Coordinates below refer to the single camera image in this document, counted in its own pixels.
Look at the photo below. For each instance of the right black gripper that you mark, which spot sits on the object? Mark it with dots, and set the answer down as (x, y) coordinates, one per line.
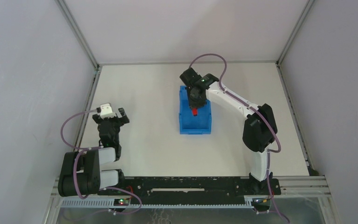
(196, 103)

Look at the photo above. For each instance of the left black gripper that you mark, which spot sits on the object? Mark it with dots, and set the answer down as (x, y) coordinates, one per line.
(110, 121)

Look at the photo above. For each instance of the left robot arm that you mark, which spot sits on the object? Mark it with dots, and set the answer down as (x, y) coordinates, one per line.
(81, 172)

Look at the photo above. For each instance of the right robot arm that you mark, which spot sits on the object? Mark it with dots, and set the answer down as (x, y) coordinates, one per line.
(259, 125)

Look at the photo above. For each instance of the blue plastic bin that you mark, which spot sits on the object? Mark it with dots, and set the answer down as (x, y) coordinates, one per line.
(190, 124)

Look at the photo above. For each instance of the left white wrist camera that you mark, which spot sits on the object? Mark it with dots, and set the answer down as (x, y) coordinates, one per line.
(105, 111)

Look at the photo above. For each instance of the left aluminium frame rail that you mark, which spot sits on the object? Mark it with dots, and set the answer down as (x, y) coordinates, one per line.
(76, 30)

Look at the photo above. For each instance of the aluminium frame rail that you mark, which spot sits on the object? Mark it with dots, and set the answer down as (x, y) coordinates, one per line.
(76, 30)
(295, 31)
(188, 62)

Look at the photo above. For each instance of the back aluminium frame rail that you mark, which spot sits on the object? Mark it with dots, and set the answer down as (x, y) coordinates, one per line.
(188, 62)

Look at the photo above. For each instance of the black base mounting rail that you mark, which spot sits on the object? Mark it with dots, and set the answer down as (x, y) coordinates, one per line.
(199, 190)

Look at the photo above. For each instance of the grey slotted cable duct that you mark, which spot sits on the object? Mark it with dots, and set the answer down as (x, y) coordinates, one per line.
(112, 203)

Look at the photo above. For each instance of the right aluminium frame rail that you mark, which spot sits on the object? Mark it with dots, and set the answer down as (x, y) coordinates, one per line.
(295, 31)

